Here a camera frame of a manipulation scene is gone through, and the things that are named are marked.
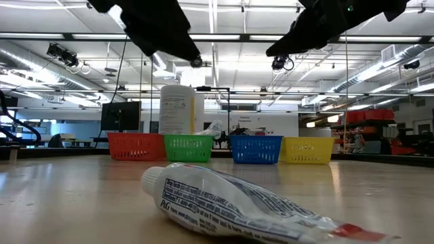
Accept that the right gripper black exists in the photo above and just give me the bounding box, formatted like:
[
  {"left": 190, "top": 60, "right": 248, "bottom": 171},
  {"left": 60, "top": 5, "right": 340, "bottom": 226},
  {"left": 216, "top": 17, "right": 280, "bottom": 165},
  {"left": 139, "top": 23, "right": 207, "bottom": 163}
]
[{"left": 266, "top": 0, "right": 360, "bottom": 58}]

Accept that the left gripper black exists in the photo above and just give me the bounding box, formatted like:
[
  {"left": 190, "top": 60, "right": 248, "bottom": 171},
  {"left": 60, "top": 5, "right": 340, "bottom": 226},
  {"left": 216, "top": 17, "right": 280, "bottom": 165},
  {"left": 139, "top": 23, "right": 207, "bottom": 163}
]
[{"left": 115, "top": 0, "right": 201, "bottom": 62}]

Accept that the white travel toothpaste tube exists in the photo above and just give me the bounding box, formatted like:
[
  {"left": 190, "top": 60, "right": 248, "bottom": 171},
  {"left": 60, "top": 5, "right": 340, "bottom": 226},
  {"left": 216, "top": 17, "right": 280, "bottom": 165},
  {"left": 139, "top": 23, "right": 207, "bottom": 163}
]
[{"left": 140, "top": 162, "right": 401, "bottom": 244}]

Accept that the black overhead crossbar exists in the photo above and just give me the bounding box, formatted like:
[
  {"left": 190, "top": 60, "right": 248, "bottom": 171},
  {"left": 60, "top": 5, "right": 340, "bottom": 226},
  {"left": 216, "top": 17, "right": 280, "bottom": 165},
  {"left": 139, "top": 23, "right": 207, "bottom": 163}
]
[{"left": 0, "top": 32, "right": 434, "bottom": 43}]

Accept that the white wipes canister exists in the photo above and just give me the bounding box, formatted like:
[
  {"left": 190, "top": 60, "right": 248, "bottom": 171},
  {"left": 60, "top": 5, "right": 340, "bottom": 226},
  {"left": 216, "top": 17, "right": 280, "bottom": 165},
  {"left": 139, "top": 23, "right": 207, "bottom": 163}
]
[{"left": 158, "top": 84, "right": 197, "bottom": 136}]

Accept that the black computer monitor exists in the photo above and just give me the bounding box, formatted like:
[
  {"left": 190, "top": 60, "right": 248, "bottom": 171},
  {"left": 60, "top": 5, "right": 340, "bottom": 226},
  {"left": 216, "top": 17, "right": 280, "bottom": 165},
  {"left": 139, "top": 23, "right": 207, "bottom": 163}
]
[{"left": 100, "top": 100, "right": 142, "bottom": 133}]

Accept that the shelf with red bins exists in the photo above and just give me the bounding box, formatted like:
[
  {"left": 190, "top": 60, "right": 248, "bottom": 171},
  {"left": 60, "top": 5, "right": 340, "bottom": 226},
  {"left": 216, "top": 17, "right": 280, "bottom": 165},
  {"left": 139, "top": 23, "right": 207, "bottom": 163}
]
[{"left": 330, "top": 108, "right": 418, "bottom": 157}]

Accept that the black ceiling spotlight cluster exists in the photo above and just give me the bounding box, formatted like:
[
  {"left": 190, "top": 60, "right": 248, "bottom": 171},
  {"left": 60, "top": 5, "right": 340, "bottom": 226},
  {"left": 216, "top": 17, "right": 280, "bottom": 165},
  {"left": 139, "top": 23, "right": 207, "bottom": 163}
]
[{"left": 46, "top": 43, "right": 80, "bottom": 68}]

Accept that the green plastic basket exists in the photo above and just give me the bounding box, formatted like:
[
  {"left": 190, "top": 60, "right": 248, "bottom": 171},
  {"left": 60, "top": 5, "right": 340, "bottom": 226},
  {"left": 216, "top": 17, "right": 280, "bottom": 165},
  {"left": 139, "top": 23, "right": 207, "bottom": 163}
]
[{"left": 163, "top": 134, "right": 214, "bottom": 163}]

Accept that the yellow plastic basket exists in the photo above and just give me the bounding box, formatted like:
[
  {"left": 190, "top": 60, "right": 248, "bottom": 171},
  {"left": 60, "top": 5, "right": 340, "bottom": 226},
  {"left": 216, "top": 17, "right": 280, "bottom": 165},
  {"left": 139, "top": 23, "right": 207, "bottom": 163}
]
[{"left": 279, "top": 136, "right": 336, "bottom": 165}]

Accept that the red plastic basket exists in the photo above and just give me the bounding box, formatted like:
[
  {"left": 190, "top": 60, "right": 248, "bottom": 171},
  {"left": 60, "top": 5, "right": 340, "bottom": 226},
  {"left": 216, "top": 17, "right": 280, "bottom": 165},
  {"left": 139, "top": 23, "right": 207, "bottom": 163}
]
[{"left": 107, "top": 132, "right": 167, "bottom": 162}]

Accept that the blue plastic basket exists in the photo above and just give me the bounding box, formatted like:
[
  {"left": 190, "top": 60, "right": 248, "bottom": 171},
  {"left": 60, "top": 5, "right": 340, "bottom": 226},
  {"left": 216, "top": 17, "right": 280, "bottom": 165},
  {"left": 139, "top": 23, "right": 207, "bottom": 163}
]
[{"left": 229, "top": 135, "right": 284, "bottom": 165}]

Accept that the dark office chair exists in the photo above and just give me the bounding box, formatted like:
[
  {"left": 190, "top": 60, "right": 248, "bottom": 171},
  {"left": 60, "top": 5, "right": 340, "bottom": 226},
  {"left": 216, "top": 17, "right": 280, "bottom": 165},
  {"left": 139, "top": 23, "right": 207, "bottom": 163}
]
[{"left": 47, "top": 133, "right": 65, "bottom": 148}]

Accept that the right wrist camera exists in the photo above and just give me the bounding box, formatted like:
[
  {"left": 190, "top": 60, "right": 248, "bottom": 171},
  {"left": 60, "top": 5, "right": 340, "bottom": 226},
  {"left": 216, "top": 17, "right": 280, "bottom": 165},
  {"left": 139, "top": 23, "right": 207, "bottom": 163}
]
[{"left": 271, "top": 54, "right": 295, "bottom": 72}]

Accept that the thin black hanging cable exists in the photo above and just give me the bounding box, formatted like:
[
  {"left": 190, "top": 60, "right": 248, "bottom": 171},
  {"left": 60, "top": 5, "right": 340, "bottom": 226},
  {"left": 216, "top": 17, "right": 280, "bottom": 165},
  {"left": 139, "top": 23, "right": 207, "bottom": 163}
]
[{"left": 94, "top": 33, "right": 130, "bottom": 148}]

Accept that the black left arm hose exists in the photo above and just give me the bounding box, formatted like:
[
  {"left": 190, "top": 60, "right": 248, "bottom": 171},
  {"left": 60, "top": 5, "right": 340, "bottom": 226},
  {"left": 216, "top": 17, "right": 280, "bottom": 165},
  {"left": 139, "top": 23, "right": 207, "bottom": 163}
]
[{"left": 0, "top": 88, "right": 42, "bottom": 143}]

